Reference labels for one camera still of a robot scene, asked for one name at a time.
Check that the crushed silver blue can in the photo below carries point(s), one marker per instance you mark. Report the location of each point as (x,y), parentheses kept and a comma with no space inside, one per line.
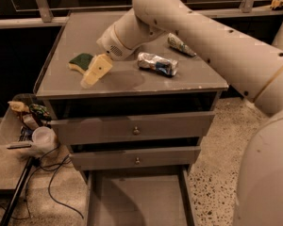
(158,64)

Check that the grey top drawer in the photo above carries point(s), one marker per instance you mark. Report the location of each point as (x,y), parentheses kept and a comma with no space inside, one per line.
(120,129)

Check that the metal railing frame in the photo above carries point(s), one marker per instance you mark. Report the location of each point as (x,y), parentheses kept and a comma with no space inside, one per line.
(53,10)

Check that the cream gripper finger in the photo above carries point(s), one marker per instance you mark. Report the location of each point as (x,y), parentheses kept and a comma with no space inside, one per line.
(99,66)

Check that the green and yellow sponge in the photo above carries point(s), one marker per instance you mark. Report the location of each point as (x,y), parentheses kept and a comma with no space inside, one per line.
(80,63)

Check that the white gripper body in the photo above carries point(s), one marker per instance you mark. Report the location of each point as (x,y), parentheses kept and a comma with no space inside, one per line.
(110,44)

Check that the yellow object on ledge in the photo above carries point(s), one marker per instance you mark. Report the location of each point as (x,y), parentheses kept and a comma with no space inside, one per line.
(277,5)

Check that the black stand leg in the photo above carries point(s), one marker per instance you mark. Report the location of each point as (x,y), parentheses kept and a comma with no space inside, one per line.
(17,192)

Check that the colourful snack bag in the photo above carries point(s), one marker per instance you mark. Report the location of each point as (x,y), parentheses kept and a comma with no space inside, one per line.
(40,111)

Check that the clear plastic cup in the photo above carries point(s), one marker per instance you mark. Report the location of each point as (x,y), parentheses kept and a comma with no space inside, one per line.
(44,138)

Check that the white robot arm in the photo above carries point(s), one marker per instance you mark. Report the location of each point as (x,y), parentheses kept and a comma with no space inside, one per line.
(252,67)

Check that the brass top drawer knob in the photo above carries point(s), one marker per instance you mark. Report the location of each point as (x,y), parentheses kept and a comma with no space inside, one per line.
(136,131)

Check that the grey middle drawer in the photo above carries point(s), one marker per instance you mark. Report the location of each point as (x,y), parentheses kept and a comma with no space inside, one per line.
(125,159)

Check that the clear plastic storage bin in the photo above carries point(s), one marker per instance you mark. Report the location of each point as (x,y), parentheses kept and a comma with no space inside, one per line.
(18,125)

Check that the grey drawer cabinet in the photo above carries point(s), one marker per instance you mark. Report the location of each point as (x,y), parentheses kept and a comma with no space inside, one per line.
(125,90)

